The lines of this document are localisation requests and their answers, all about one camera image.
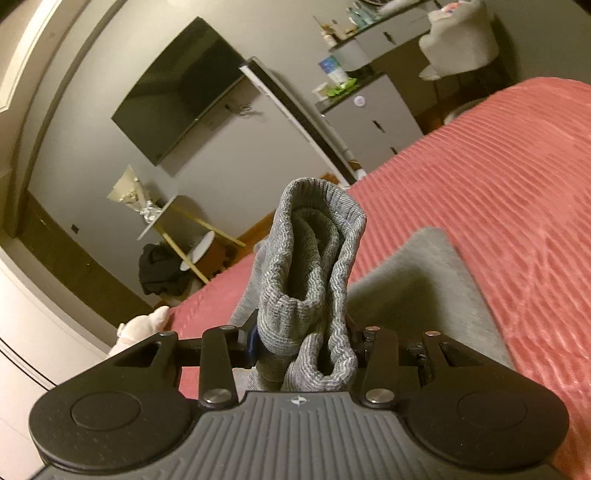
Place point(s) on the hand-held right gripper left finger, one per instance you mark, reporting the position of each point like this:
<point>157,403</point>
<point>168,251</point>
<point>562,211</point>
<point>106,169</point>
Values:
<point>219,364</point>

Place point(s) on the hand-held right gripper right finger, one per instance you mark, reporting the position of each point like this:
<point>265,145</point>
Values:
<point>376,364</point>

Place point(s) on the grey pants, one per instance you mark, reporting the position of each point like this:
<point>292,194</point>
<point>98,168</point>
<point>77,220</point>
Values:
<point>304,258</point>

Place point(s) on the pink plush pillow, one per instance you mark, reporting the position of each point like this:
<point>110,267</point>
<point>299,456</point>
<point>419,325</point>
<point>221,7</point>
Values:
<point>138,325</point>

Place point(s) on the black cloth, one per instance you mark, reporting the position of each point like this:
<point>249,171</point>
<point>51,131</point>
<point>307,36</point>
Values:
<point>159,272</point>

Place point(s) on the yellow-legged side table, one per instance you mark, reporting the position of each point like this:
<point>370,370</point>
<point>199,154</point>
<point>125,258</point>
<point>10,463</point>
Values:
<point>159,217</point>

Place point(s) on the silver ornament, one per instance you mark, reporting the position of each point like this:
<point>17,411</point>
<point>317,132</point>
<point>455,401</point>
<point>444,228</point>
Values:
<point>150,212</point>

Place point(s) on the grey drawer cabinet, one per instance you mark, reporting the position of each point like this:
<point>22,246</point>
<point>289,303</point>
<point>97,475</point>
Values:
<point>369,124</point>

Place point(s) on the red ribbed bedspread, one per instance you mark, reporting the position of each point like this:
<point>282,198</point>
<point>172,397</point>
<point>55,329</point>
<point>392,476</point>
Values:
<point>508,161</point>

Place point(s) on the white-framed leaning panel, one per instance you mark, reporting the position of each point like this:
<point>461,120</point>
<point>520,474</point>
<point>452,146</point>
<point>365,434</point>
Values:
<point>295,110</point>

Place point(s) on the green packet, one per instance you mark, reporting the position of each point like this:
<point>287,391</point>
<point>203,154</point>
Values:
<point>341,87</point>

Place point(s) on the blue and white box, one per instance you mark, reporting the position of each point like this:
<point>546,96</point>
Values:
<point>332,69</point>

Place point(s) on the tall grey dresser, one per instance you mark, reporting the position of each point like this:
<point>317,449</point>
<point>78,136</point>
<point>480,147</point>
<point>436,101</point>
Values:
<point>406,50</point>

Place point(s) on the light grey armchair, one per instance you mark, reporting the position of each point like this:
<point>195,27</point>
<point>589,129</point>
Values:
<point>461,32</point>

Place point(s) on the group of small bottles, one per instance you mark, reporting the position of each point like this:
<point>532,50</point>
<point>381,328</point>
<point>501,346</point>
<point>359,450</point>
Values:
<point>360,13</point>

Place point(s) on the wall-mounted television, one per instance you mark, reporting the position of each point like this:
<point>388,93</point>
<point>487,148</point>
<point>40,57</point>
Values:
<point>175,92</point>

